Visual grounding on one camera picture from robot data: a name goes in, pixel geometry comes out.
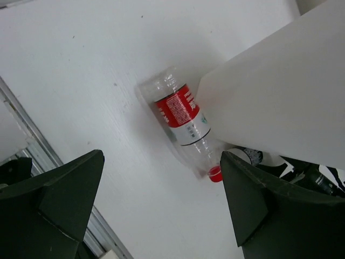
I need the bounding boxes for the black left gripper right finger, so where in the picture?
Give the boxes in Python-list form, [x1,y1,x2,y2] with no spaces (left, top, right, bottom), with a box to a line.
[220,152,344,258]

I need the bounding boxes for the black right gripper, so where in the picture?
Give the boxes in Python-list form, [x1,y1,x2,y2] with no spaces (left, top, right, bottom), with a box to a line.
[280,156,344,198]

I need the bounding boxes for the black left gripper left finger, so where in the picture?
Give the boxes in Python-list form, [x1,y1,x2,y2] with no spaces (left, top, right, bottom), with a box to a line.
[1,149,105,258]

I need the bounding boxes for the black label plastic bottle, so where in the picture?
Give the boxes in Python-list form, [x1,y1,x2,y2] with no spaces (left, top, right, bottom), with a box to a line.
[229,146,263,167]

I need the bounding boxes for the white octagonal plastic bin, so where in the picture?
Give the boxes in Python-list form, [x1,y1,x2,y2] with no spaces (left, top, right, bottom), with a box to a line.
[196,1,344,169]

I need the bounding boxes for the red label plastic bottle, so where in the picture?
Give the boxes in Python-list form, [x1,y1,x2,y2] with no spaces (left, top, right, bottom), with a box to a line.
[138,67,225,182]

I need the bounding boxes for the aluminium table edge rail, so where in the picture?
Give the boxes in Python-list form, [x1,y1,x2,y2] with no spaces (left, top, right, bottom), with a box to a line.
[1,79,133,258]

